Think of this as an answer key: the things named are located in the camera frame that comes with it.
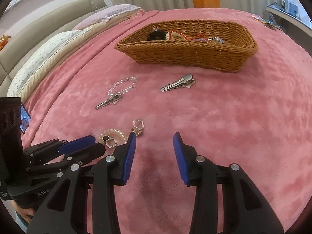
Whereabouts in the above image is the dark stone square earring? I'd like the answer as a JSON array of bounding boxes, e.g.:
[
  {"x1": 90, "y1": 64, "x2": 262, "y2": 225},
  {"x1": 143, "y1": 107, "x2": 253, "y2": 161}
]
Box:
[{"x1": 102, "y1": 135, "x2": 118, "y2": 148}]

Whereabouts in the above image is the clear spiral hair tie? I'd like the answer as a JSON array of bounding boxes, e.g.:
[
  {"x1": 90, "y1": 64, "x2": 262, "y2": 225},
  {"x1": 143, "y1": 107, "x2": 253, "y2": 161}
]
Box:
[{"x1": 98, "y1": 127, "x2": 129, "y2": 147}]

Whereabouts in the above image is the silver alligator hair clip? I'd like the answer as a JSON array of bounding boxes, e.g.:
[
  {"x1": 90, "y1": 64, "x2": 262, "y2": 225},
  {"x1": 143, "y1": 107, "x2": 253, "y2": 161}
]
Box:
[{"x1": 95, "y1": 91, "x2": 122, "y2": 109}]

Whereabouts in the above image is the clear crystal bead bracelet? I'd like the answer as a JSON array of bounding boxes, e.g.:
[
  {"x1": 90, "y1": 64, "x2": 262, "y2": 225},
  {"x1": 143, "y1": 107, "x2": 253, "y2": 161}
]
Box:
[{"x1": 107, "y1": 75, "x2": 139, "y2": 97}]

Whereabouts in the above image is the red string bracelet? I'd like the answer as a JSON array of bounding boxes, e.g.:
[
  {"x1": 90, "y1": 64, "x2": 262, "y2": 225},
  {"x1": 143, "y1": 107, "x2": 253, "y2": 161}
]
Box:
[{"x1": 169, "y1": 29, "x2": 208, "y2": 41}]

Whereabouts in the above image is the light blue bow clip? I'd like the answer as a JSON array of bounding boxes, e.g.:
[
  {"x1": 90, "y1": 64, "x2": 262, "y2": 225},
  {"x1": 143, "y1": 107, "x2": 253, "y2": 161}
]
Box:
[{"x1": 208, "y1": 37, "x2": 224, "y2": 44}]

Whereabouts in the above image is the left hand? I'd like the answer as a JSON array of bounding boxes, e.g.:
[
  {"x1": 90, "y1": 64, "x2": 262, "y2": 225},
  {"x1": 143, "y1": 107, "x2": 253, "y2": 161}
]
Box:
[{"x1": 11, "y1": 200, "x2": 35, "y2": 223}]

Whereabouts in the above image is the pink fleece blanket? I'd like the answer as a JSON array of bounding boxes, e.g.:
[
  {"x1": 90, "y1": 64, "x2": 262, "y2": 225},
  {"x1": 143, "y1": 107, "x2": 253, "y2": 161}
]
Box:
[{"x1": 22, "y1": 9, "x2": 311, "y2": 233}]

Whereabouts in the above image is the white floral pillow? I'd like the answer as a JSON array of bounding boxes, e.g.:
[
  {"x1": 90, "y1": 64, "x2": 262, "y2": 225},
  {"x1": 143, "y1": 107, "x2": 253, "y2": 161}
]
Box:
[{"x1": 7, "y1": 27, "x2": 92, "y2": 102}]

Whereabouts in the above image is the beige padded headboard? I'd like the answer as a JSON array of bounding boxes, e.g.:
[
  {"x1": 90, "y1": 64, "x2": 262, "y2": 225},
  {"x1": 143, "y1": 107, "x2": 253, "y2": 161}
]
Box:
[{"x1": 1, "y1": 0, "x2": 106, "y2": 97}]

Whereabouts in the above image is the lilac pillow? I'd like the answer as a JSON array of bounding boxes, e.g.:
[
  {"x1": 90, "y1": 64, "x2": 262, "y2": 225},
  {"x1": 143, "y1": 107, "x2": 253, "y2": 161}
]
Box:
[{"x1": 73, "y1": 4, "x2": 142, "y2": 30}]

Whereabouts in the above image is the brown wicker basket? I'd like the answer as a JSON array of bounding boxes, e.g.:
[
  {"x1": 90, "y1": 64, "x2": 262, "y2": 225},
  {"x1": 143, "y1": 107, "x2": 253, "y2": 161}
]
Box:
[{"x1": 115, "y1": 19, "x2": 258, "y2": 72}]

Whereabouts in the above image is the colourful booklet on bed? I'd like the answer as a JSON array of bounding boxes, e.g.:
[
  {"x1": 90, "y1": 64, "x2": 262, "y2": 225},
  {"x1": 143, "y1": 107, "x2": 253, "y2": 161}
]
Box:
[{"x1": 252, "y1": 16, "x2": 284, "y2": 32}]

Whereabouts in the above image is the white desk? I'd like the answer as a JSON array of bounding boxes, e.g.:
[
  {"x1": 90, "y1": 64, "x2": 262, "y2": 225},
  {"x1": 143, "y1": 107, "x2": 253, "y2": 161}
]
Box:
[{"x1": 266, "y1": 4, "x2": 311, "y2": 55}]

